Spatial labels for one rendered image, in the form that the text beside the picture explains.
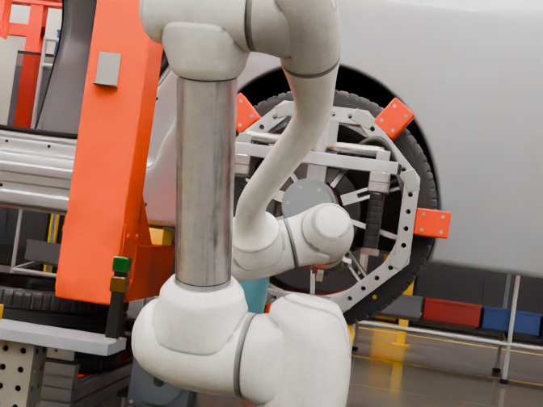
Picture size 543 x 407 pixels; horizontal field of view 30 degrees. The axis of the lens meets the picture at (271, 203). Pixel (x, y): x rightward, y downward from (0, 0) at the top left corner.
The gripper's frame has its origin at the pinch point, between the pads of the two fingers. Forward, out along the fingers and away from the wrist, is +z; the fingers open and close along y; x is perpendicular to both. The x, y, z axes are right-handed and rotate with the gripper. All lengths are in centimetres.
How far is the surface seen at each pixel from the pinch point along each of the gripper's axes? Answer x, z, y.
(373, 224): -14.1, 3.8, -11.2
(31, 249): -100, 460, 198
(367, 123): -45.7, 18.0, -7.2
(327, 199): -21.3, 10.8, 0.4
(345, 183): -49, 78, -5
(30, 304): 7, 59, 81
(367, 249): -8.1, 5.1, -10.4
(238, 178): -21.5, 4.4, 22.5
